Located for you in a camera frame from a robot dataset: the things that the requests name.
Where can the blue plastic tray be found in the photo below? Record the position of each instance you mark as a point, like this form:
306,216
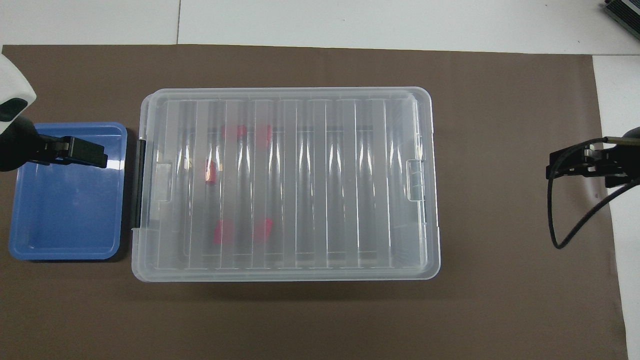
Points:
65,210

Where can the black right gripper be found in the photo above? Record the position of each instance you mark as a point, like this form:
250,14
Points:
622,162

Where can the clear plastic box lid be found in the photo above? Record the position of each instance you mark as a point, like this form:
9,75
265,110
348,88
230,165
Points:
300,200

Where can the red block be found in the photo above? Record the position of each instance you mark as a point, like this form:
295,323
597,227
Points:
262,230
211,172
223,232

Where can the brown table mat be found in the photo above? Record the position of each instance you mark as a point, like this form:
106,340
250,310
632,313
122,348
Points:
500,150

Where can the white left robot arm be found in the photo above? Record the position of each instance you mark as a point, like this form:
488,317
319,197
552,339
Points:
12,80

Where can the dark grey metal device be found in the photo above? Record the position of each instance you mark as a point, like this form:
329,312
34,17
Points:
625,14

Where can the clear plastic storage box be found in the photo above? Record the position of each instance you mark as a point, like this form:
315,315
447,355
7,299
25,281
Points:
436,274

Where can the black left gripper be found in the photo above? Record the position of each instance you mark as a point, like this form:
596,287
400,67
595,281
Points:
22,147

